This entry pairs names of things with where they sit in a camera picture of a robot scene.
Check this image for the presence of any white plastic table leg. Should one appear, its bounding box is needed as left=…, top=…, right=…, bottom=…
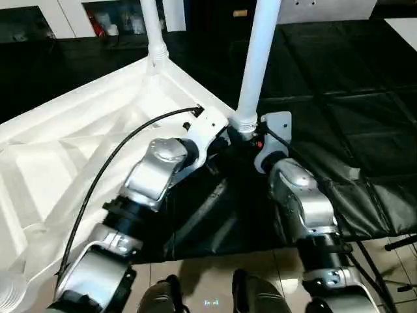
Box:
left=0, top=270, right=29, bottom=309
left=229, top=0, right=283, bottom=141
left=139, top=0, right=169, bottom=76

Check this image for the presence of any white plastic table top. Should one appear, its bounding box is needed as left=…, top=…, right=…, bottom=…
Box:
left=0, top=53, right=238, bottom=294

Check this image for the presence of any black work mat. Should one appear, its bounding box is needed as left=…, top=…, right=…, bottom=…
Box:
left=0, top=19, right=417, bottom=265

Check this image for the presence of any black box with gold label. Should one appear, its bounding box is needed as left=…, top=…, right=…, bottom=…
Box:
left=185, top=0, right=261, bottom=32

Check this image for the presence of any grey right robot foot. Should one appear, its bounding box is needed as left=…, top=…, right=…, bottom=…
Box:
left=231, top=269, right=289, bottom=313

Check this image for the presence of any grey robot foot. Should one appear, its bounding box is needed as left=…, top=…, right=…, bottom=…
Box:
left=231, top=269, right=289, bottom=313
left=139, top=274, right=183, bottom=313

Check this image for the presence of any grey left robot foot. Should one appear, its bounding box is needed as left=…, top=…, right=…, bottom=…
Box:
left=139, top=274, right=183, bottom=313

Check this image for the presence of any black metal stand bar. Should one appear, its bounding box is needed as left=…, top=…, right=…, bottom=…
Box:
left=385, top=233, right=417, bottom=251

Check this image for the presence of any flat white board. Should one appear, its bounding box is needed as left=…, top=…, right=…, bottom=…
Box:
left=384, top=18, right=417, bottom=53

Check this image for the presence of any white glass door cabinet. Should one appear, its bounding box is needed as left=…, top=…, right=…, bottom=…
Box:
left=0, top=0, right=186, bottom=40

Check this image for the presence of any thin grey tripod stand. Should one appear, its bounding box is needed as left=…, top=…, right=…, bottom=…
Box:
left=381, top=267, right=417, bottom=293

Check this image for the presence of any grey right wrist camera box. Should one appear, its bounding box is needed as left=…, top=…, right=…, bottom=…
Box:
left=253, top=111, right=293, bottom=172

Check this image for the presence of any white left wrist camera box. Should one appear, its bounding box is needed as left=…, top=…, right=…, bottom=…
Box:
left=182, top=106, right=229, bottom=170

